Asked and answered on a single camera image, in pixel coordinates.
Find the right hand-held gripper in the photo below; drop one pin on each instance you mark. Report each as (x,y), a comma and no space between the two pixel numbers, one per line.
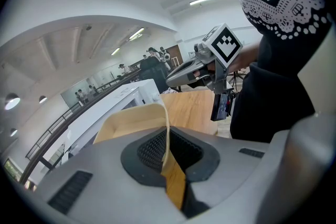
(225,46)

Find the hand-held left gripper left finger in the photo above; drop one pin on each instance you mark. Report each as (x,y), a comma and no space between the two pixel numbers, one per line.
(105,178)

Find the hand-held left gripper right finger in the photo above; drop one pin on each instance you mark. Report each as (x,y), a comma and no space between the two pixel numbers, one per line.
(236,165)

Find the white microwave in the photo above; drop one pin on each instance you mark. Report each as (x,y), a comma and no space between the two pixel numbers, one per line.
(123,93)

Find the beige bowl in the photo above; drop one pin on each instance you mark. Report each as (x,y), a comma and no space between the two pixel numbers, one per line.
(131,118)

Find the person's right forearm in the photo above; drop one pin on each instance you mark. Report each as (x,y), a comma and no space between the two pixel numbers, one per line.
(244,57)

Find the person's right hand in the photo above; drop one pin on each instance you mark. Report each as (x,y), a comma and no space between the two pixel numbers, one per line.
(204,73)

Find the pink patterned cloth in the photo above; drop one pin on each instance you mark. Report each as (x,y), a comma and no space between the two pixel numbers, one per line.
(170,90)

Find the black mesh office chair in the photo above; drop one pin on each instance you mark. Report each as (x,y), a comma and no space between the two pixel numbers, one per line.
(153,73)

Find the black electronics box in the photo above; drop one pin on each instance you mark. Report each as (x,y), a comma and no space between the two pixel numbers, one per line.
(221,106)

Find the white ceiling tube light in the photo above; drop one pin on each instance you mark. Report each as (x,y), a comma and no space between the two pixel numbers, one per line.
(203,0)
(115,51)
(136,33)

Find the window with greenery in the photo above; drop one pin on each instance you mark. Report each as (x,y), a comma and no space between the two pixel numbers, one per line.
(13,170)

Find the person's black printed shirt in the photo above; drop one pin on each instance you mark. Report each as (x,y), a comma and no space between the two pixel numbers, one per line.
(275,60)

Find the black pendant lamp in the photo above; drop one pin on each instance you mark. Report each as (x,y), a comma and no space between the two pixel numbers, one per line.
(43,99)
(12,102)
(13,132)

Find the ceiling security camera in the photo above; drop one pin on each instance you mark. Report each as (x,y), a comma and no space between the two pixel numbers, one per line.
(88,27)

